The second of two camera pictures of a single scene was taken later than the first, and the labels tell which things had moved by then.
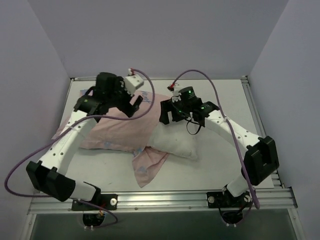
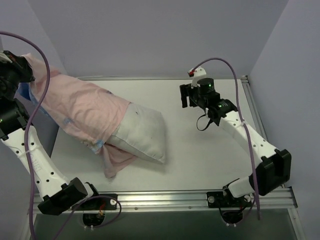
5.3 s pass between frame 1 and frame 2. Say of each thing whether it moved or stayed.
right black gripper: moved
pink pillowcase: moved
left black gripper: moved
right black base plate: stayed
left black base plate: stayed
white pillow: moved
